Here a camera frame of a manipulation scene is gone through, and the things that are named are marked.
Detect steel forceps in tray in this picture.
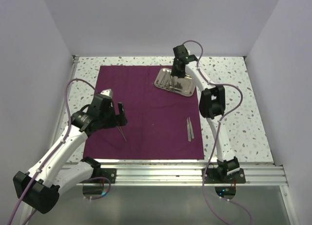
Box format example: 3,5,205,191
167,75,175,92

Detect aluminium front rail frame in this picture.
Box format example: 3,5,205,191
31,163,288,187

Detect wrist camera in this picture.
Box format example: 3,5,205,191
173,44,189,59
100,89,113,98

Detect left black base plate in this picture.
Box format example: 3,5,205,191
82,168,117,184

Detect purple cloth wrap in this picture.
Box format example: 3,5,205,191
83,66,204,160

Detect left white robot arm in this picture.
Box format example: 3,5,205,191
13,89,127,214

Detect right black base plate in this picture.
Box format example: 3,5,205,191
201,164,246,184

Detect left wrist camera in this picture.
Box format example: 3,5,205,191
100,89,113,98

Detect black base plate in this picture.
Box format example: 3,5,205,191
82,168,117,184
201,164,246,184

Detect steel scissors in tray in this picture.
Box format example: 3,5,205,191
156,72,169,89

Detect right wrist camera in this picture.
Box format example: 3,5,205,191
173,44,189,59

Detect aluminium left side rail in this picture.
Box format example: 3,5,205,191
44,55,79,165

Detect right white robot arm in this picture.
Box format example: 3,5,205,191
171,55,240,183

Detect thin steel forceps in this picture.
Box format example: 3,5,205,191
117,126,127,142

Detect steel instrument tray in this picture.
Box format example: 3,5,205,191
154,68,196,97

